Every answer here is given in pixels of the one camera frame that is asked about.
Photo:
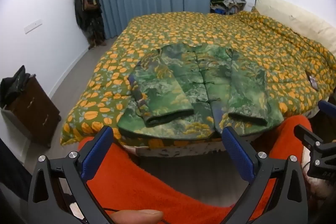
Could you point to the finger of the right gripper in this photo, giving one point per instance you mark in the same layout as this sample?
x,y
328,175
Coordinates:
x,y
312,142
327,108

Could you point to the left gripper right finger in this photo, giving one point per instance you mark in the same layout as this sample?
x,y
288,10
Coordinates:
x,y
288,200

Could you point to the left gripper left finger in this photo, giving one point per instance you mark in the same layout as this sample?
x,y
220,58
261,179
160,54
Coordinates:
x,y
59,192

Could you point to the green landscape print padded jacket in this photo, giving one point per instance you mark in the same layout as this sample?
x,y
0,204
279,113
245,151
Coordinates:
x,y
181,92

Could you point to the black clothes on dresser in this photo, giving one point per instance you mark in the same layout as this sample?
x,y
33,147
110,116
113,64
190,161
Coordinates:
x,y
13,87

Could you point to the pile of clothes by curtain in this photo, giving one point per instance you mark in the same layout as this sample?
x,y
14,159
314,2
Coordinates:
x,y
227,7

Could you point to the coat rack with hung clothes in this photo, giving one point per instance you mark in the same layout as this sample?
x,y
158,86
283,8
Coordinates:
x,y
89,19

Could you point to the person's left hand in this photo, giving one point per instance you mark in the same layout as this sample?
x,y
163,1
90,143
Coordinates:
x,y
137,216

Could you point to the small dark phone on quilt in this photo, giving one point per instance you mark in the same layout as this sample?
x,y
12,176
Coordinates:
x,y
312,80

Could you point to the orange fleece trousers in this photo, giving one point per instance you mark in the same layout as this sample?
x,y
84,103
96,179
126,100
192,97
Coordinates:
x,y
120,184

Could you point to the cream pillow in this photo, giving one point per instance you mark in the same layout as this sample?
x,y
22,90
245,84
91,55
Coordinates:
x,y
301,21

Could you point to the dark brown wooden dresser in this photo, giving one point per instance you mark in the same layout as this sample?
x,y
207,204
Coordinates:
x,y
34,114

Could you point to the white wall switch plate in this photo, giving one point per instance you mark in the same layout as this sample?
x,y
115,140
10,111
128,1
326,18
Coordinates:
x,y
33,26

